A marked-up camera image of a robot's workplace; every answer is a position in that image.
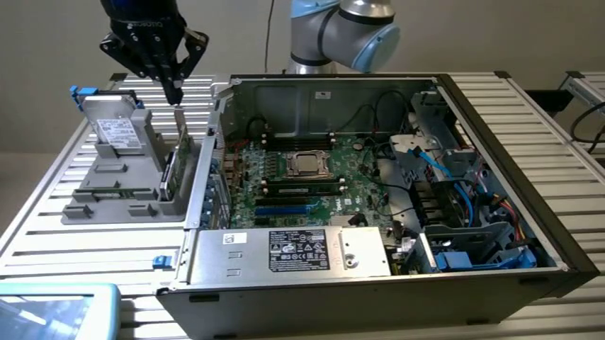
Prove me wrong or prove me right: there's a red and yellow wire bundle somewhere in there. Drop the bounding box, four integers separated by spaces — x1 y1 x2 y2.
490 191 529 244

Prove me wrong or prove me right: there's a silver power supply unit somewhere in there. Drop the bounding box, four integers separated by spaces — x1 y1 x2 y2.
187 226 394 285

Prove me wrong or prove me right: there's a blue plastic drive bracket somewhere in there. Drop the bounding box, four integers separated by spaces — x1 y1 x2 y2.
433 244 541 273

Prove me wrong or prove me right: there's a silver CPU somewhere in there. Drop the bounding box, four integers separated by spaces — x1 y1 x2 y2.
288 154 327 174

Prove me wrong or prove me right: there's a grey plastic parts rack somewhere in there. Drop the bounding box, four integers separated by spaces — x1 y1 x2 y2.
60 107 191 227

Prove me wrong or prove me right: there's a thin black hanging cable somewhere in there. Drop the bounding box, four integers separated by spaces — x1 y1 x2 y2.
263 0 276 74

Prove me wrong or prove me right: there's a teal framed teach pendant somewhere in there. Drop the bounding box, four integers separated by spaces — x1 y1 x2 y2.
0 282 120 340

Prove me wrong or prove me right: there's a blue disk carrier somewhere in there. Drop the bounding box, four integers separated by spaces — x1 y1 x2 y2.
69 84 146 109

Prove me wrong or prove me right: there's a silver hard disk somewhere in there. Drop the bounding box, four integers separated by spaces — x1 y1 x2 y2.
79 92 144 152

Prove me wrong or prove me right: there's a silver chipset heat sink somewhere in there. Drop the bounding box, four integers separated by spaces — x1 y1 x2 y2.
329 215 367 228

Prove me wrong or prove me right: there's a green RAM stick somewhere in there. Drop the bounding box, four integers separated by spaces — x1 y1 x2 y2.
73 187 160 200

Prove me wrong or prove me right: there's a black RAM slot bank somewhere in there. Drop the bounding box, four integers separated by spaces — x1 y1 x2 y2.
260 131 337 151

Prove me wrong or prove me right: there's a CPU socket with metal frame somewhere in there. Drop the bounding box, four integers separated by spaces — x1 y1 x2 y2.
280 149 335 179

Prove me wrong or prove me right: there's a green motherboard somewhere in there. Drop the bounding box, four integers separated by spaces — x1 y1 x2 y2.
220 134 406 232

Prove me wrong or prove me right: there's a black wire inside case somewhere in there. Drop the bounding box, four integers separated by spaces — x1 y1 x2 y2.
351 90 417 142

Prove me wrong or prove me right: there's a neighbouring aluminium slat table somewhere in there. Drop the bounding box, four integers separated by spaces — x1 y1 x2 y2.
557 70 605 116

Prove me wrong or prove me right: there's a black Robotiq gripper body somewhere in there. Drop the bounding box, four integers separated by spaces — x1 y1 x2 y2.
108 13 190 78

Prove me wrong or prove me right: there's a black open PC case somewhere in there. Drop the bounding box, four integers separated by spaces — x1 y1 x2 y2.
154 72 602 340

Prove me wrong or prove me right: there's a metal disk bay cage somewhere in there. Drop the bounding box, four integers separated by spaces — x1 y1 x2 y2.
387 91 479 186

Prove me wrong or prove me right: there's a thick black looped cable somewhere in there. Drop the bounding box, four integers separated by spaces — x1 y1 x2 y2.
570 102 605 154

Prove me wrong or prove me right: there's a long black expansion slot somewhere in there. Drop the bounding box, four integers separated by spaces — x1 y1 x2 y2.
254 195 311 208

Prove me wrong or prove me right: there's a blue expansion slot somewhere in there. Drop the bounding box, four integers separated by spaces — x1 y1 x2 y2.
254 205 311 216

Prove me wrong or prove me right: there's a short black expansion slot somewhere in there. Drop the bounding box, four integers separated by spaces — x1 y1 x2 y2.
254 215 296 227

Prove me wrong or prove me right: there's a black RAM stick with label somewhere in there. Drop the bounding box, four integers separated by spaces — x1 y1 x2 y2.
262 181 343 196

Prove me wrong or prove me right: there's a blue SATA wire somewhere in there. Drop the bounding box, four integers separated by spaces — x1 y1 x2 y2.
411 145 474 227

